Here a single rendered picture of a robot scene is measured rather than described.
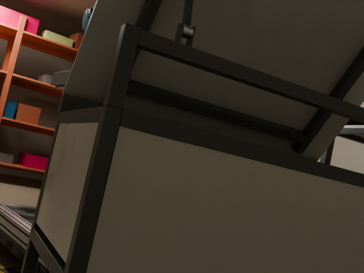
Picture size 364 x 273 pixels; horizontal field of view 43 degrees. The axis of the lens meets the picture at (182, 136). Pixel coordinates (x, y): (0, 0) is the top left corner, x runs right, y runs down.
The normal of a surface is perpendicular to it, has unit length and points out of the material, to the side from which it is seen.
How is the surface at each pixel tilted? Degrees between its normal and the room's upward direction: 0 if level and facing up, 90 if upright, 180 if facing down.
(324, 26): 127
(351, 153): 90
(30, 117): 90
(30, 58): 90
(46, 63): 90
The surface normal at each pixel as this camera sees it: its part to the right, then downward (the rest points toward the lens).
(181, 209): 0.43, 0.02
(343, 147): -0.79, -0.22
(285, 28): 0.21, 0.61
